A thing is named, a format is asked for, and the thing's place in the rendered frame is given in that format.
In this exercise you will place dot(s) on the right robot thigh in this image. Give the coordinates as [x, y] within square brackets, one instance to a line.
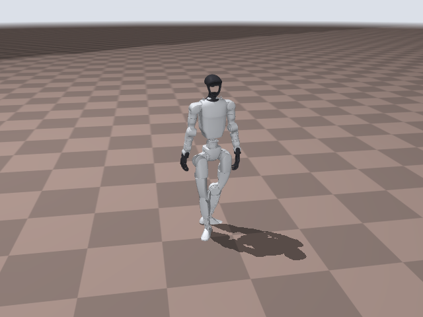
[201, 174]

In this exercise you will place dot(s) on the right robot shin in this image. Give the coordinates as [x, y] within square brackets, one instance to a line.
[205, 211]

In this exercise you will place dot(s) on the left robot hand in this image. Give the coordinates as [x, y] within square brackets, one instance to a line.
[237, 159]

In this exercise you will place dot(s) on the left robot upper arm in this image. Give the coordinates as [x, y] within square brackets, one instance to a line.
[232, 126]

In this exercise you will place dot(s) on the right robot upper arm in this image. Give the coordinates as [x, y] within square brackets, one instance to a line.
[194, 109]

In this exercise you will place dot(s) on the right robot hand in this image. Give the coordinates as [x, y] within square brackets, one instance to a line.
[183, 161]

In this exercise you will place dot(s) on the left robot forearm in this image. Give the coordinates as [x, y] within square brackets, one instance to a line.
[235, 140]

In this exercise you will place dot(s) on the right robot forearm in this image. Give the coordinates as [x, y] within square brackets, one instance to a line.
[187, 143]

